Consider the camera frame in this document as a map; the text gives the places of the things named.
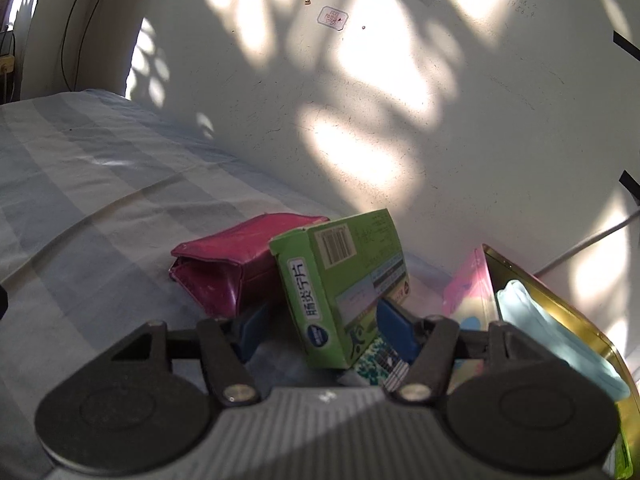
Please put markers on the pale blue cloth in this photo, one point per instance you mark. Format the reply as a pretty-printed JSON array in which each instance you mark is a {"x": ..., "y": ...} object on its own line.
[{"x": 545, "y": 330}]

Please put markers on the striped bed sheet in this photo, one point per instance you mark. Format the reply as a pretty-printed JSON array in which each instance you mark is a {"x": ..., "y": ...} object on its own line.
[{"x": 100, "y": 185}]

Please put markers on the small white wall sticker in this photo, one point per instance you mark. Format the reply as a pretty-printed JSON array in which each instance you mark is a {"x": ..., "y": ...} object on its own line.
[{"x": 332, "y": 17}]

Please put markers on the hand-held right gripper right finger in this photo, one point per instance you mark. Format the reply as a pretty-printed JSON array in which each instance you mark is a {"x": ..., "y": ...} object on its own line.
[{"x": 395, "y": 332}]

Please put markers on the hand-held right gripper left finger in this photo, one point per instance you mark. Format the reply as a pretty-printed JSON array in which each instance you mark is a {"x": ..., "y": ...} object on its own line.
[{"x": 252, "y": 332}]

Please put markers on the white wall socket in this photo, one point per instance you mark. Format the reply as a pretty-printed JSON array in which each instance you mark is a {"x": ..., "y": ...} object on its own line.
[{"x": 6, "y": 64}]

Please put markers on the green medicine box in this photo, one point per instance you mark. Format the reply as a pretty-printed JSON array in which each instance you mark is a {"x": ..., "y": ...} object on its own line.
[{"x": 330, "y": 285}]

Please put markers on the pink biscuit tin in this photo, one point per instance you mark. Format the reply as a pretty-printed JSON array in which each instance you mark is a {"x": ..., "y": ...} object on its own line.
[{"x": 470, "y": 290}]

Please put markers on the green white patterned box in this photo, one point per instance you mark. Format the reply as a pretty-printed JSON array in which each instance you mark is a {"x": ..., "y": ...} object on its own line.
[{"x": 372, "y": 367}]

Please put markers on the magenta wallet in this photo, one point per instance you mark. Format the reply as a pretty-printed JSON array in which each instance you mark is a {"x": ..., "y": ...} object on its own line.
[{"x": 230, "y": 260}]

